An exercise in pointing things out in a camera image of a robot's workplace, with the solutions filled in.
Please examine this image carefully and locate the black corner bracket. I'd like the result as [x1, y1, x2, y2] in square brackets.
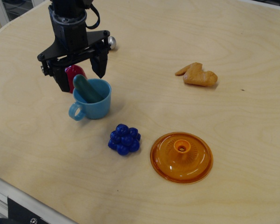
[7, 197, 48, 224]

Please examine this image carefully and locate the dark red toy dome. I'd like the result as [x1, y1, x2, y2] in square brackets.
[65, 65, 87, 93]

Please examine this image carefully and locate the blue toy grape bunch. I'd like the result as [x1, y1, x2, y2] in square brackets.
[108, 124, 141, 156]

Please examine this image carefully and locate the green toy cucumber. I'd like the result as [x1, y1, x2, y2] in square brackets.
[73, 75, 104, 103]

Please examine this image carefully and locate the light blue plastic cup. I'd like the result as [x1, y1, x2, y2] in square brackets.
[68, 79, 112, 121]

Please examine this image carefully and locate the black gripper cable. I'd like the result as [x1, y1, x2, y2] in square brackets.
[85, 3, 100, 30]

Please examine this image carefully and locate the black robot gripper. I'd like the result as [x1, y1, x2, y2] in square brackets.
[37, 0, 110, 92]

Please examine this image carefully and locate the white salt shaker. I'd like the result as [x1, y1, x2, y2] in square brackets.
[108, 36, 117, 50]

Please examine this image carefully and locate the orange transparent pot lid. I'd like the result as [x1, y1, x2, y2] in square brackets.
[150, 132, 213, 184]

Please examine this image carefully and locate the aluminium table frame rail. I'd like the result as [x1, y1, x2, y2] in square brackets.
[0, 179, 75, 224]

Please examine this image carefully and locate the toy fried chicken wing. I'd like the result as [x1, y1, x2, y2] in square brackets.
[175, 62, 218, 87]

